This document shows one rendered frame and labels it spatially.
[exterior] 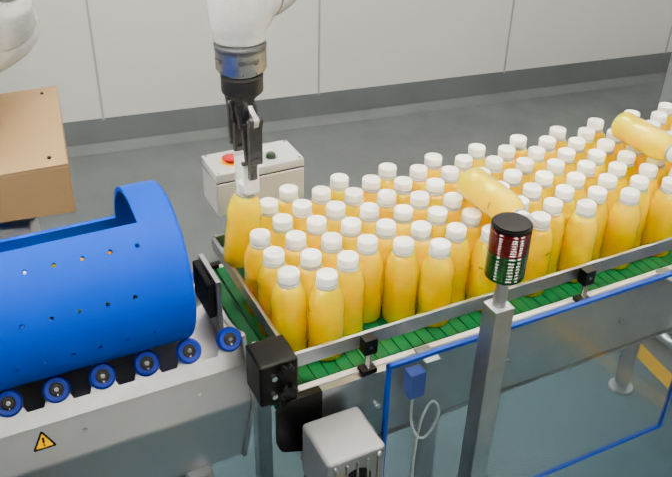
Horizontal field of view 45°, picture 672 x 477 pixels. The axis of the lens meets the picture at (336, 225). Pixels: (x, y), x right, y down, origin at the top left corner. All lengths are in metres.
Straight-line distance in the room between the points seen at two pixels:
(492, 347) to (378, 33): 3.28
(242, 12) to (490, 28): 3.53
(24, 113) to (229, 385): 0.84
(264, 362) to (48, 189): 0.66
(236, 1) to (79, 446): 0.79
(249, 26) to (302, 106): 3.13
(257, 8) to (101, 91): 2.93
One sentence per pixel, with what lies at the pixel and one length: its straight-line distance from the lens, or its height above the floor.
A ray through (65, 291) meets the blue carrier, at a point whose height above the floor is 1.16.
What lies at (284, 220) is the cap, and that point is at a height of 1.08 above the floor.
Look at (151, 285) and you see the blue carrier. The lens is 1.32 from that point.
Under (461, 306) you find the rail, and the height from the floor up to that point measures 0.97.
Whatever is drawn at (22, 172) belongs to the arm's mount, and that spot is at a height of 1.11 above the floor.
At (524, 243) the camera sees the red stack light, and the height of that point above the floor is 1.24.
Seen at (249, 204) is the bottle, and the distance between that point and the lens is 1.55.
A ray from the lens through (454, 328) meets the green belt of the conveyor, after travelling 1.62.
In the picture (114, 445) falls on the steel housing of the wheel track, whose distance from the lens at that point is 1.50.
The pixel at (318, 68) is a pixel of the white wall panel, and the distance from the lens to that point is 4.45.
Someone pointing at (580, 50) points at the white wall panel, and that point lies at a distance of 5.21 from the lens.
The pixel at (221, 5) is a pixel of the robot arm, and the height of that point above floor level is 1.51.
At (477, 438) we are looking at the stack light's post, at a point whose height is 0.81.
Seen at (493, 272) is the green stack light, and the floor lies 1.18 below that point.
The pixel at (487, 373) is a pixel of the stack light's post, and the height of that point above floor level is 0.97.
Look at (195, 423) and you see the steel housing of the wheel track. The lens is 1.53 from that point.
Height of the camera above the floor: 1.91
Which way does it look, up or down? 32 degrees down
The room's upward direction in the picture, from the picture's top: 1 degrees clockwise
